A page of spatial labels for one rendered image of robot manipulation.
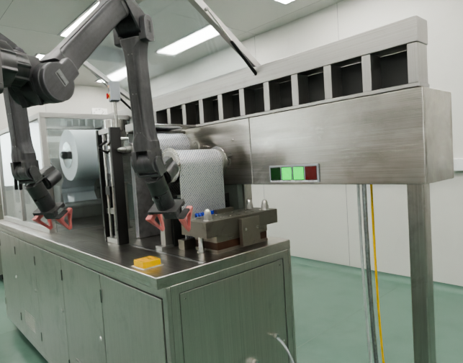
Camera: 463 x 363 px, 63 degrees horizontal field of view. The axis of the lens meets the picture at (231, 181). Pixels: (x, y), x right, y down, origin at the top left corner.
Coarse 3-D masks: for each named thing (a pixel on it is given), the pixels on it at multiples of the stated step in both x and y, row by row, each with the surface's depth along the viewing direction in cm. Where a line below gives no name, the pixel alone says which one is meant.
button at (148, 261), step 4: (148, 256) 137; (152, 256) 137; (136, 260) 133; (140, 260) 132; (144, 260) 132; (148, 260) 132; (152, 260) 132; (156, 260) 133; (160, 260) 134; (136, 264) 133; (140, 264) 130; (144, 264) 129; (148, 264) 131; (152, 264) 132; (156, 264) 133; (144, 268) 129
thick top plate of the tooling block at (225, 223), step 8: (256, 208) 171; (272, 208) 167; (200, 216) 157; (216, 216) 154; (224, 216) 153; (232, 216) 151; (240, 216) 151; (248, 216) 154; (264, 216) 161; (272, 216) 164; (192, 224) 145; (200, 224) 141; (208, 224) 140; (216, 224) 143; (224, 224) 145; (232, 224) 148; (264, 224) 160; (184, 232) 150; (192, 232) 146; (200, 232) 142; (208, 232) 140; (216, 232) 143; (224, 232) 145; (232, 232) 148
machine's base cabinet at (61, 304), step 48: (0, 240) 304; (48, 288) 216; (96, 288) 163; (144, 288) 131; (192, 288) 128; (240, 288) 143; (288, 288) 162; (48, 336) 224; (96, 336) 167; (144, 336) 134; (192, 336) 128; (240, 336) 143; (288, 336) 161
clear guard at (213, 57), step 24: (144, 0) 156; (168, 0) 151; (168, 24) 164; (192, 24) 158; (96, 48) 204; (120, 48) 195; (168, 48) 180; (192, 48) 173; (216, 48) 167; (120, 72) 218; (168, 72) 199; (192, 72) 191; (216, 72) 183
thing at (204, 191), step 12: (180, 180) 155; (192, 180) 160; (204, 180) 164; (216, 180) 168; (192, 192) 160; (204, 192) 164; (216, 192) 168; (192, 204) 160; (204, 204) 164; (216, 204) 168
